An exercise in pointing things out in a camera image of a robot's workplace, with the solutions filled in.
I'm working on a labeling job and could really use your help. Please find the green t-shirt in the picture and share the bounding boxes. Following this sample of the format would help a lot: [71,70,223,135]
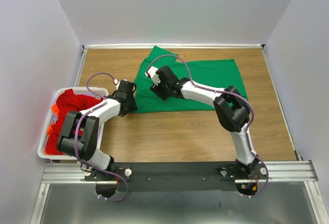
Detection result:
[134,46,248,114]

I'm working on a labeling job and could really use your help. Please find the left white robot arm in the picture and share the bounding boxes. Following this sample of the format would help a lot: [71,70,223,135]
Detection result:
[57,80,137,180]

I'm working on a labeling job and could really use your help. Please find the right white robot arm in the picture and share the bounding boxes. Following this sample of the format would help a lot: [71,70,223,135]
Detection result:
[145,66,260,179]

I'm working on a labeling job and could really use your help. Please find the white plastic laundry basket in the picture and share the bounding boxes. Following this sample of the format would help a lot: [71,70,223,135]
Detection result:
[37,87,109,160]

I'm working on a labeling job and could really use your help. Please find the red t-shirt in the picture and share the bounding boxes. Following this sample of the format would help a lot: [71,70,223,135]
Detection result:
[45,89,101,155]

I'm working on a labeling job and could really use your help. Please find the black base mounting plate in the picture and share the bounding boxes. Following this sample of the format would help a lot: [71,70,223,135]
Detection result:
[83,161,268,196]

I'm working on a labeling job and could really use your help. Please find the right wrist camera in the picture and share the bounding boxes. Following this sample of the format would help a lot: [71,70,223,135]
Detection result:
[145,66,161,85]

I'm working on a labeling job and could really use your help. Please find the aluminium back table rail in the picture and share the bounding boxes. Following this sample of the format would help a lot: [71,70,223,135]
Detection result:
[83,43,263,49]

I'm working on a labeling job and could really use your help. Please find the aluminium front rail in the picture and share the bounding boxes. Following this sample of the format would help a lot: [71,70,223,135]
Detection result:
[41,161,318,184]

